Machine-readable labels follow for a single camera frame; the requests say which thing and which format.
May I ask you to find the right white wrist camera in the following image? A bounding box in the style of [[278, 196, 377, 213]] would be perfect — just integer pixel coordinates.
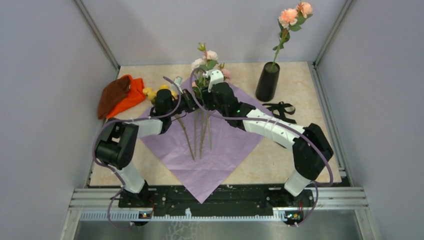
[[204, 69, 225, 93]]

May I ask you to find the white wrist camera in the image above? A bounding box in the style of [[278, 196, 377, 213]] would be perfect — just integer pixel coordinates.
[[204, 69, 225, 93], [174, 76, 183, 87]]

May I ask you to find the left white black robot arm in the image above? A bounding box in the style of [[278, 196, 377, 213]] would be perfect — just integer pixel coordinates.
[[92, 89, 198, 207]]

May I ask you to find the yellow rose bunch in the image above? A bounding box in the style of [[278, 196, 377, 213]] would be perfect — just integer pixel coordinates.
[[142, 84, 178, 105]]

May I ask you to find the black vase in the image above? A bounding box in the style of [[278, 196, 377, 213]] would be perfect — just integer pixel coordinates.
[[255, 62, 280, 102]]

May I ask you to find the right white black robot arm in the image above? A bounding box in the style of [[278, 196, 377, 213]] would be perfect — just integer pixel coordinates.
[[200, 82, 334, 206]]

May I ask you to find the purple wrapping paper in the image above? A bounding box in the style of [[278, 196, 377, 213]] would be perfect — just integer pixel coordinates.
[[139, 77, 273, 205]]

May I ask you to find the brown cloth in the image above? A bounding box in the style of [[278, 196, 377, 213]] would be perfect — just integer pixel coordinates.
[[96, 76, 131, 120]]

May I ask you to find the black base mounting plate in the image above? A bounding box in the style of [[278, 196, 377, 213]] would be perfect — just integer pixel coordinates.
[[116, 183, 315, 209]]

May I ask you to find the right aluminium frame post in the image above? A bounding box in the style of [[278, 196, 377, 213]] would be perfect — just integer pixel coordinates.
[[313, 0, 357, 68]]

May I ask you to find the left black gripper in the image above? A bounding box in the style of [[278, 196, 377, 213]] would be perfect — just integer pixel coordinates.
[[167, 88, 204, 117]]

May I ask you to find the pink and white flower bunch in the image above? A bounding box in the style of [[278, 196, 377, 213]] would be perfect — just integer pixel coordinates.
[[177, 43, 232, 160]]

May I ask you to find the peach flower stem in vase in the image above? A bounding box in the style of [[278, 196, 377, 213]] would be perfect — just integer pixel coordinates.
[[267, 0, 314, 73]]

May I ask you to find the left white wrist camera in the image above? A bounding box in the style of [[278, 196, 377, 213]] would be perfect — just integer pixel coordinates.
[[174, 76, 183, 87]]

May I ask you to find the orange cloth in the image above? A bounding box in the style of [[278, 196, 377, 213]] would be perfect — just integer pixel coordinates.
[[106, 74, 146, 119]]

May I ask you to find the black ribbon with gold lettering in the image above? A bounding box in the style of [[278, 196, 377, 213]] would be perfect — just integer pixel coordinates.
[[262, 101, 297, 124]]

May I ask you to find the aluminium corner frame post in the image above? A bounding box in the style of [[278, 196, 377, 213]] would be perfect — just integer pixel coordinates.
[[72, 0, 121, 71]]

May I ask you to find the aluminium front rail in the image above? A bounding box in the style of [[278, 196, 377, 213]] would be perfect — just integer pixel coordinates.
[[69, 187, 369, 222]]

